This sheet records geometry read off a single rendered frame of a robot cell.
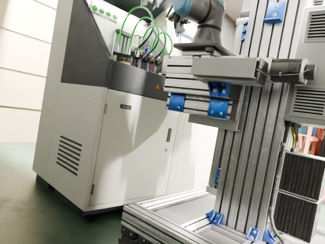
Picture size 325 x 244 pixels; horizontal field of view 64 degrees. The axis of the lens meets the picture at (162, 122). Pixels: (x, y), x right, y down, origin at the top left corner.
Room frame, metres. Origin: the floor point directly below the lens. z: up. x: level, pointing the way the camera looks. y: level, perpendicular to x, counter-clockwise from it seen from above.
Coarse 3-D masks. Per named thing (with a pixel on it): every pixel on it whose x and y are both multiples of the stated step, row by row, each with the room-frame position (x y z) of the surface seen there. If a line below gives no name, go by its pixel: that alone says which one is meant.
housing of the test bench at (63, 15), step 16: (64, 0) 1.97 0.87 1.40; (64, 16) 1.94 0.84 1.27; (64, 32) 1.91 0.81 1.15; (64, 48) 1.88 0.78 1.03; (48, 64) 2.05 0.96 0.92; (48, 80) 2.02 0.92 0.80; (48, 96) 1.98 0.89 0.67; (48, 112) 1.95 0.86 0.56; (48, 128) 1.92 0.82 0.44; (48, 144) 1.89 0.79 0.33
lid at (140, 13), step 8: (104, 0) 2.01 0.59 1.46; (112, 0) 2.02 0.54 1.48; (120, 0) 2.04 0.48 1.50; (128, 0) 2.06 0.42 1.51; (136, 0) 2.08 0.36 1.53; (152, 0) 2.13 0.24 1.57; (160, 0) 2.15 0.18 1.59; (168, 0) 2.15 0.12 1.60; (120, 8) 2.11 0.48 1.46; (128, 8) 2.13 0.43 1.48; (160, 8) 2.21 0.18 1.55; (136, 16) 2.24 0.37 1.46; (144, 16) 2.26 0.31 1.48
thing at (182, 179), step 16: (160, 16) 2.26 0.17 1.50; (192, 32) 2.45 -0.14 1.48; (192, 128) 2.07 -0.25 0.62; (208, 128) 2.22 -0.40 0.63; (192, 144) 2.09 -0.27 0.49; (208, 144) 2.25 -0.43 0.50; (176, 160) 1.98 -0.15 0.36; (192, 160) 2.12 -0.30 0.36; (208, 160) 2.29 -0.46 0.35; (176, 176) 2.00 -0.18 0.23; (192, 176) 2.15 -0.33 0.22; (208, 176) 2.32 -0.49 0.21; (176, 192) 2.03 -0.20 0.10
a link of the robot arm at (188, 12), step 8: (176, 0) 1.16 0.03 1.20; (184, 0) 1.11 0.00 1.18; (192, 0) 1.11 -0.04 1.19; (200, 0) 1.13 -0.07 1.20; (208, 0) 1.17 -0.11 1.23; (176, 8) 1.16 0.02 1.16; (184, 8) 1.12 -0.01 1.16; (192, 8) 1.13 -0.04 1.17; (200, 8) 1.15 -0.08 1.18; (208, 8) 1.17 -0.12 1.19; (184, 16) 1.17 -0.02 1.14; (192, 16) 1.17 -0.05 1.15; (200, 16) 1.18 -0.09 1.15
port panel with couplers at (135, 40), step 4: (136, 32) 2.23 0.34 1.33; (140, 32) 2.26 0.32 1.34; (144, 32) 2.29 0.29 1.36; (136, 36) 2.21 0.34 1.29; (140, 36) 2.24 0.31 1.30; (132, 40) 2.21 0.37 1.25; (136, 40) 2.24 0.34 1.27; (132, 44) 2.22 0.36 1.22; (136, 44) 2.25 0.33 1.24; (136, 56) 2.26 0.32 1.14; (136, 64) 2.27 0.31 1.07
